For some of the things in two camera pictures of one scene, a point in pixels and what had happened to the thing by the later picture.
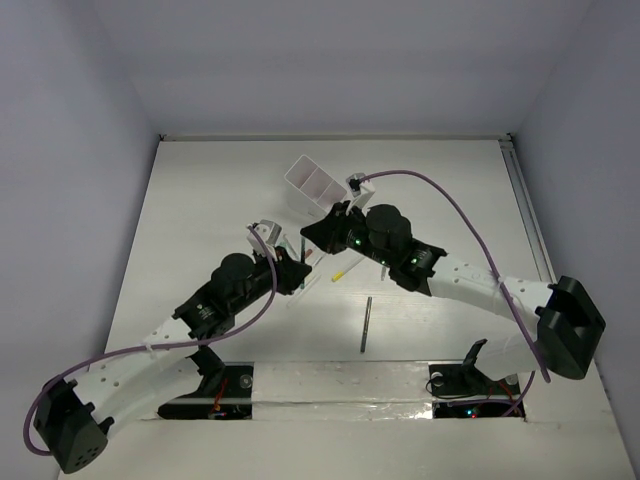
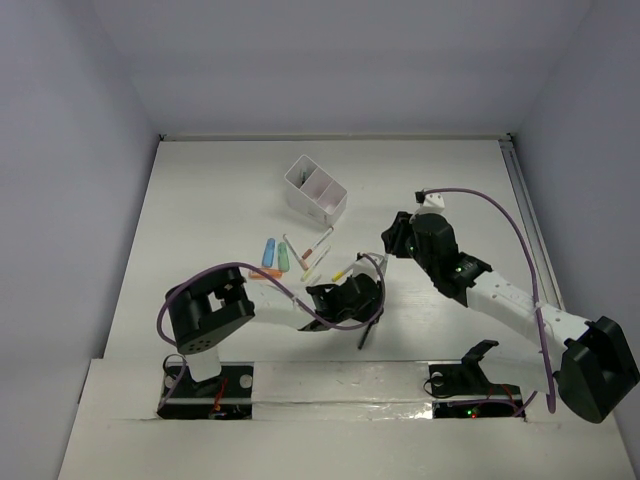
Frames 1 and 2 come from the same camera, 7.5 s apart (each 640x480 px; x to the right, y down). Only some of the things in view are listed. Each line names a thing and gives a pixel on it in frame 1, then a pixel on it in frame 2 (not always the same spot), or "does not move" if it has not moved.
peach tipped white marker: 290,248 does not move
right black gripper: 327,235 → 395,234
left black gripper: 282,273 → 368,288
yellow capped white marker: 338,276 does not move
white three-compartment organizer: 311,191 does not move
